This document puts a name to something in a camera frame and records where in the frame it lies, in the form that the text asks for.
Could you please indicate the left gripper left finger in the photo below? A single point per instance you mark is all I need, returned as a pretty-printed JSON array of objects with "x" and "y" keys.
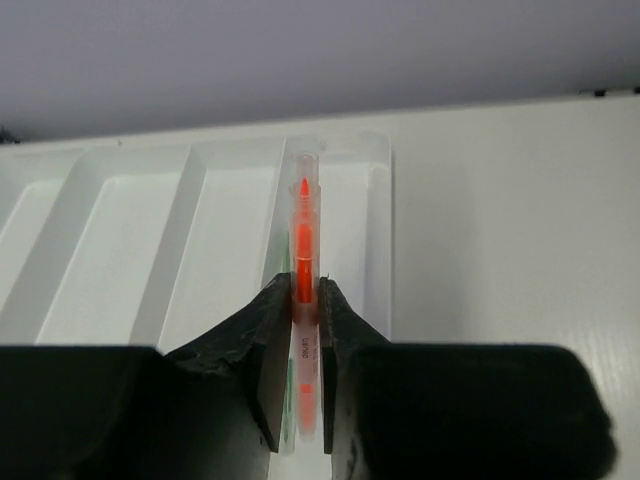
[{"x": 210, "y": 409}]

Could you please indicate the white compartment tray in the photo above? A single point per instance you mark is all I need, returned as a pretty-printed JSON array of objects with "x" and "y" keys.
[{"x": 156, "y": 241}]

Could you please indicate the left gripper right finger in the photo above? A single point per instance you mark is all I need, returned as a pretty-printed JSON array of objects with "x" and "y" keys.
[{"x": 455, "y": 411}]

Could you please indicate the clear pen cap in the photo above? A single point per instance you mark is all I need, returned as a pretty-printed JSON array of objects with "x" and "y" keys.
[{"x": 305, "y": 212}]

